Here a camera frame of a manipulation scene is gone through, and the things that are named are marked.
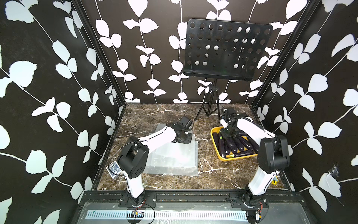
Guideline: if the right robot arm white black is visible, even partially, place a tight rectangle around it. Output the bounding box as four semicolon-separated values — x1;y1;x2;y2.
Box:
220;115;290;204

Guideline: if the stack of clear zip-top bags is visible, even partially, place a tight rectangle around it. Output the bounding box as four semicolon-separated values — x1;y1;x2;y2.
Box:
144;124;198;176

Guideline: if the small printed card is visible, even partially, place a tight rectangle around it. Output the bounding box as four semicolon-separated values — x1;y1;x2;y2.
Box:
106;161;123;179

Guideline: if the white perforated strip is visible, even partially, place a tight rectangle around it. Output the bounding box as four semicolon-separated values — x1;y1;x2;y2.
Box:
84;210;247;222

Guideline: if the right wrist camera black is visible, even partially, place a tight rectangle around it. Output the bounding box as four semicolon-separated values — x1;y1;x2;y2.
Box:
222;106;237;123

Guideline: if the black front mounting rail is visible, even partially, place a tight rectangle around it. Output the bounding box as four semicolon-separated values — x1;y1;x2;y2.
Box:
80;189;305;210

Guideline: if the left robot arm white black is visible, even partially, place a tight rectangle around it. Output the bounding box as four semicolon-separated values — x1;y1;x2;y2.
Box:
116;123;193;203

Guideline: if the yellow plastic tray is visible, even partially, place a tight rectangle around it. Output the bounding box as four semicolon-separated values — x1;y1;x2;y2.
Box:
210;126;259;161

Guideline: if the yellow tree sticker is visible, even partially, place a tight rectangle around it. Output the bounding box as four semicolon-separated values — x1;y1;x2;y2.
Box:
271;176;279;185

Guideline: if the black perforated music stand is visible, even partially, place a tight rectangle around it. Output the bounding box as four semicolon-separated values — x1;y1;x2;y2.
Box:
182;19;274;116

